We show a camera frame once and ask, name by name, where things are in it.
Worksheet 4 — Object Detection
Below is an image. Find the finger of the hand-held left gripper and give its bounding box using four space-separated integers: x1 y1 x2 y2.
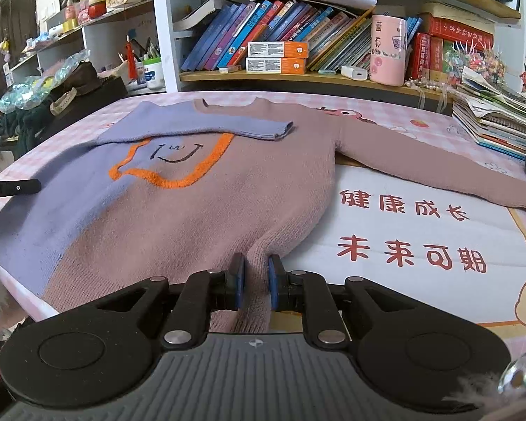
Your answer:
2 178 42 198

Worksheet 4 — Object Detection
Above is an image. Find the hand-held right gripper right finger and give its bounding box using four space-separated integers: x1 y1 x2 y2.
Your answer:
267 254 417 352

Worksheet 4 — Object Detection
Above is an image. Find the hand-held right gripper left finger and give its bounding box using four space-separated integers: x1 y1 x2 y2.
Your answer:
96 252 246 352

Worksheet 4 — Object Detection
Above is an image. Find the mauve and lavender knit sweater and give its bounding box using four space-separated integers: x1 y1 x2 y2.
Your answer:
0 96 526 334

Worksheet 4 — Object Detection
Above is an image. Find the dark green cloth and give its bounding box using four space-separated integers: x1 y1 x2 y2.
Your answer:
0 105 55 172

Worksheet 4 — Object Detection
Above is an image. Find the clear plastic bag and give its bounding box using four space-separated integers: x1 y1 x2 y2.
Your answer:
0 50 90 112

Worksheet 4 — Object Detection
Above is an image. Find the brown hat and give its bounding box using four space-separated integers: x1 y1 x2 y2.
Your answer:
55 61 99 97

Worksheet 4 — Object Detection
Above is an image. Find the dark wooden door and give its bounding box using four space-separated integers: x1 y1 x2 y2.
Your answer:
0 0 40 97

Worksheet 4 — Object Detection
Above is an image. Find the red tassel ornament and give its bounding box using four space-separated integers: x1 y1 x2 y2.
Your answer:
125 31 136 82

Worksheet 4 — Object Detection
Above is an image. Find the white side shelf unit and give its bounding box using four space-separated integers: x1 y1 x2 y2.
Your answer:
9 0 159 95

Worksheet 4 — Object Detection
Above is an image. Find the white jar with blue label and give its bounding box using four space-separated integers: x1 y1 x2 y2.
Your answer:
142 57 165 89

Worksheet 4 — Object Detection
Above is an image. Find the bundle of pens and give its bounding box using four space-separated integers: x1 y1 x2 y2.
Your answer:
118 31 163 64

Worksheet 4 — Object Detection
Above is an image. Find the white wooden bookshelf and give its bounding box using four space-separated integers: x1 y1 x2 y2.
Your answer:
151 0 522 97

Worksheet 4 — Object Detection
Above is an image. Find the grey fluffy tuft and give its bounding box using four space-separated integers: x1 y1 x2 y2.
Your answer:
443 373 509 410

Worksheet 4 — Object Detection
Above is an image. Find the row of leaning blue books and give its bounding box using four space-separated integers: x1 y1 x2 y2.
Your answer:
181 0 422 73

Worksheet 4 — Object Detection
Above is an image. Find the open grey paperback book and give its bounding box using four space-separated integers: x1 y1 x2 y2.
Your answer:
173 0 229 31

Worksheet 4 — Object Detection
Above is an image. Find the pink printed tumbler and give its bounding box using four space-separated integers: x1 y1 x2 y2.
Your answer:
369 14 407 87

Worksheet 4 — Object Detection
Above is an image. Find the clear round bead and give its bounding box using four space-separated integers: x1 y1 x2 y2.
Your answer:
497 353 526 393

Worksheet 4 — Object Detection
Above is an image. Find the red upright book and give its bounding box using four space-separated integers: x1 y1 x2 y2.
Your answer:
410 33 431 80

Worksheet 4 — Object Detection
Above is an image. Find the stack of notebooks and papers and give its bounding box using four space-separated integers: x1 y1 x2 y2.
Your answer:
451 67 526 161

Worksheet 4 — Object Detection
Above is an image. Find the jar of colourful paper stars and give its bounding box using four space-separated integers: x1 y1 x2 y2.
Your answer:
443 39 507 86

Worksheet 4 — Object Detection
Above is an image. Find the black smartphone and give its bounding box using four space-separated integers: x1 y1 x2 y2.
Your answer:
495 83 526 106

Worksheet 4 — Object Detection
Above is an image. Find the thick red dictionary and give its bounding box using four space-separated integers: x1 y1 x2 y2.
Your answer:
421 13 495 51

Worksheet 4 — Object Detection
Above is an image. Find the thick beige book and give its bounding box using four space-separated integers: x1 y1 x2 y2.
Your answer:
421 2 496 31

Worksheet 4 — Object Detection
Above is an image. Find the pearl bead string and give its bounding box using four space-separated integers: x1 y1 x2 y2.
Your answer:
404 76 454 93

